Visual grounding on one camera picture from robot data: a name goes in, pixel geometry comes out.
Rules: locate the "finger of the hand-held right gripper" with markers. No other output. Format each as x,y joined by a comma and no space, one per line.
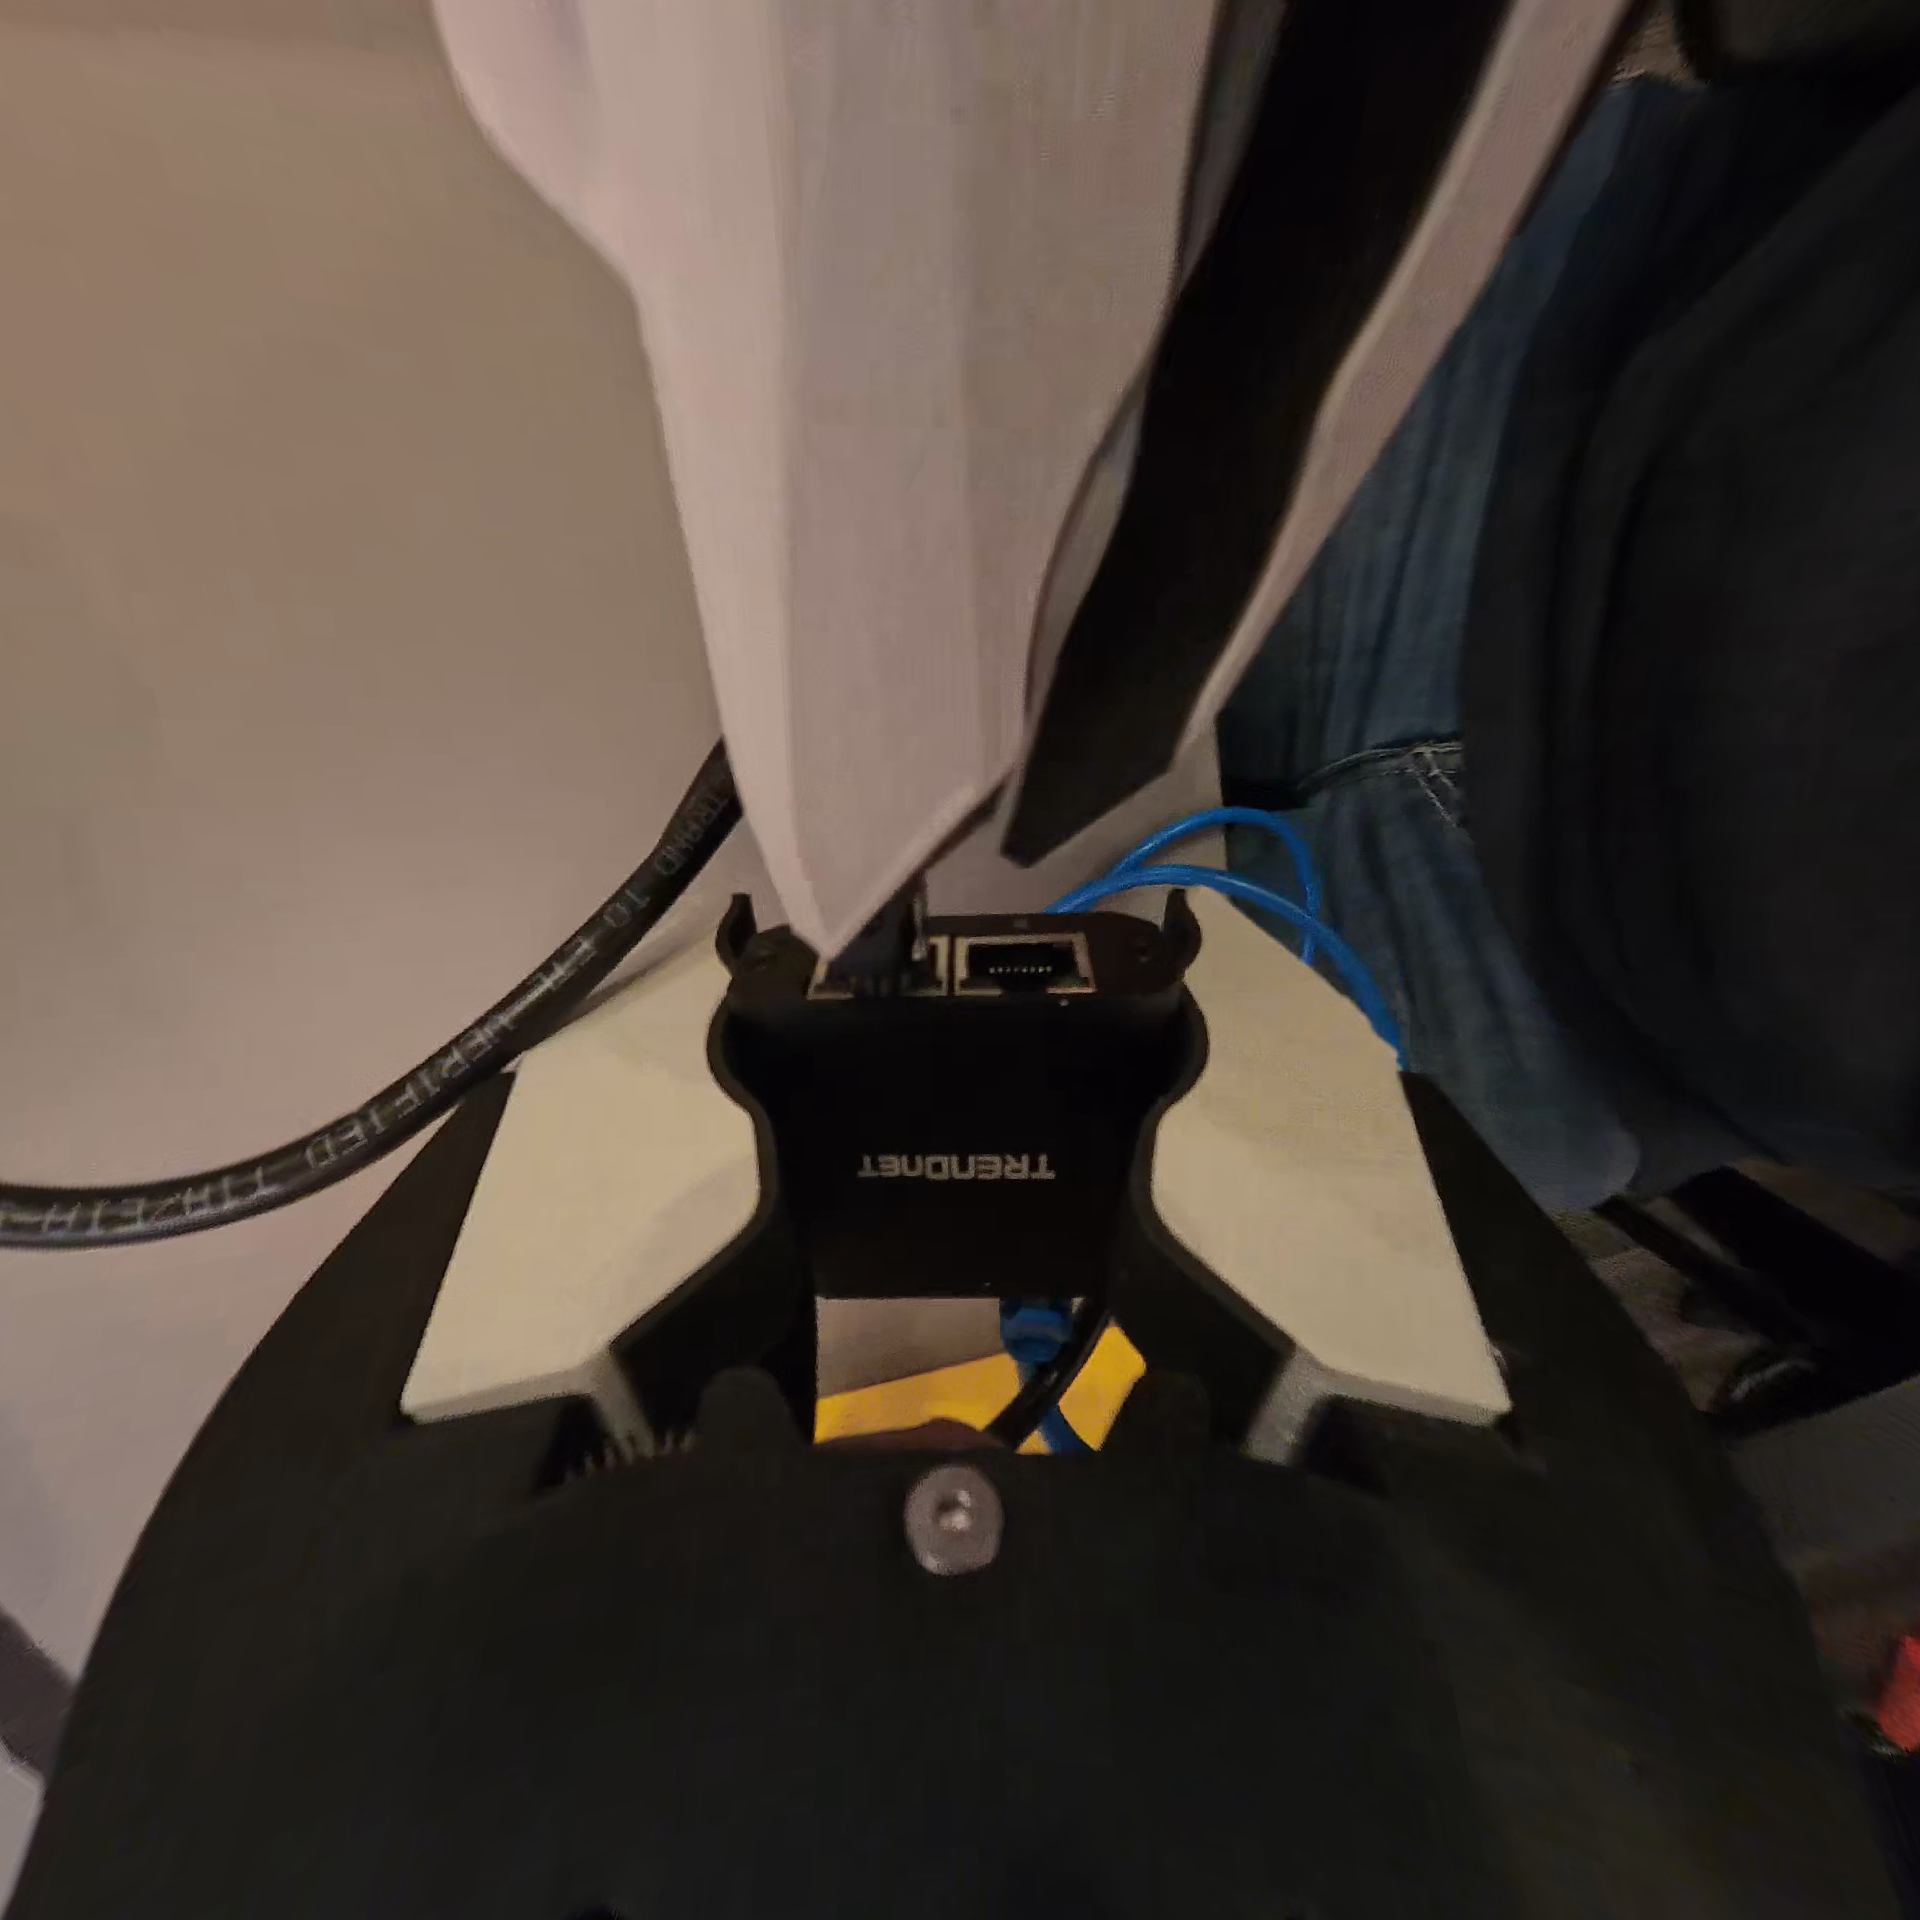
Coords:
870,375
1396,301

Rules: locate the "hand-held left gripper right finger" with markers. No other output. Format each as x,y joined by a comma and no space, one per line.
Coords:
1320,1200

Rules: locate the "person's jeans leg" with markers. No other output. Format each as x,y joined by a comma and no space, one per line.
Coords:
1382,630

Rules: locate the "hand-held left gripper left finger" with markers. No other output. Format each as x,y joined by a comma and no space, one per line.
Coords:
600,1214

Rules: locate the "black network switch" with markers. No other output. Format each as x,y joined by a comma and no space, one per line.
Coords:
960,1080

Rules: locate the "yellow divided plastic bin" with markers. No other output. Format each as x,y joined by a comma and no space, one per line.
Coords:
885,1403

